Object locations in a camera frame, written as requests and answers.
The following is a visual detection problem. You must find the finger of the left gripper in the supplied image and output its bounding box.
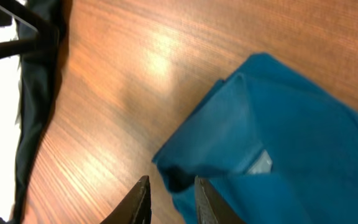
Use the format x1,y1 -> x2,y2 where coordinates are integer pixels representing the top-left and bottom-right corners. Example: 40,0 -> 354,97
0,0 -> 59,59

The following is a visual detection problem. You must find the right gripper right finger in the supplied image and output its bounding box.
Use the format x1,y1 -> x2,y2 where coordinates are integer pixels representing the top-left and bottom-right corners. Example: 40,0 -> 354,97
195,176 -> 246,224

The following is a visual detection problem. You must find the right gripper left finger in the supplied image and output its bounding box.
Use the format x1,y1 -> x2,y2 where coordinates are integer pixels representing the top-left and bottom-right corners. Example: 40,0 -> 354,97
101,175 -> 152,224

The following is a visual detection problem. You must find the blue polo shirt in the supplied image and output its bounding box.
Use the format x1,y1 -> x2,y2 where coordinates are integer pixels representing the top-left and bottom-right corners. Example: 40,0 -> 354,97
153,54 -> 358,223

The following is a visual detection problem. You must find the black garment under shirts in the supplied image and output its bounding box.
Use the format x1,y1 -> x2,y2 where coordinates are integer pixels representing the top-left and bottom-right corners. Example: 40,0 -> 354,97
0,0 -> 67,223

